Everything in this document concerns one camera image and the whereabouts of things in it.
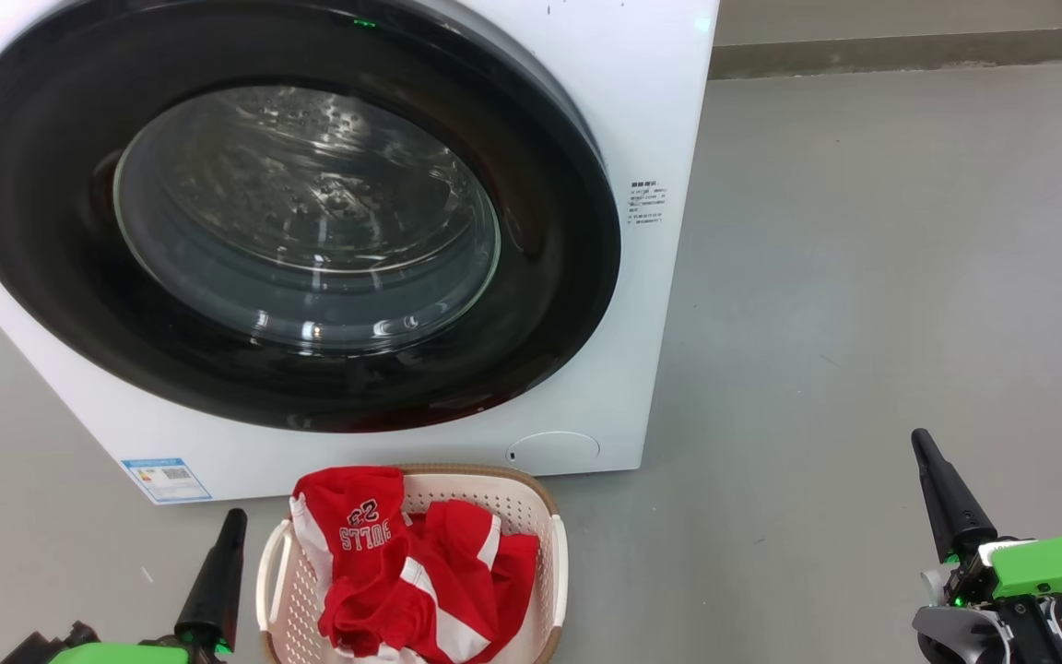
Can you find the red and white jersey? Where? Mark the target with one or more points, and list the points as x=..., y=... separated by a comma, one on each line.
x=402, y=572

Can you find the washing machine glass door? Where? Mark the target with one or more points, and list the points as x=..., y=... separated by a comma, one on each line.
x=52, y=277

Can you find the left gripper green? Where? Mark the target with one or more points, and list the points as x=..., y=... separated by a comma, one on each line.
x=116, y=655

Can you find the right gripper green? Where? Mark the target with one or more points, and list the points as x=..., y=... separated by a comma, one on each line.
x=1056, y=563

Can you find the white front-load washing machine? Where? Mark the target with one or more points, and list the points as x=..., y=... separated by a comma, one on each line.
x=660, y=111

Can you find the blue energy label sticker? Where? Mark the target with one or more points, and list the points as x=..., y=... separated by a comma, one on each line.
x=167, y=480

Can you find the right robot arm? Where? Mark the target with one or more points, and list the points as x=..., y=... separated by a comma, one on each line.
x=946, y=636

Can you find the cream perforated laundry basket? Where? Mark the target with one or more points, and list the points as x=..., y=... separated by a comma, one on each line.
x=531, y=516

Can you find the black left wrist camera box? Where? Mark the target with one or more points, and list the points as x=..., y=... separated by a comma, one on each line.
x=52, y=646

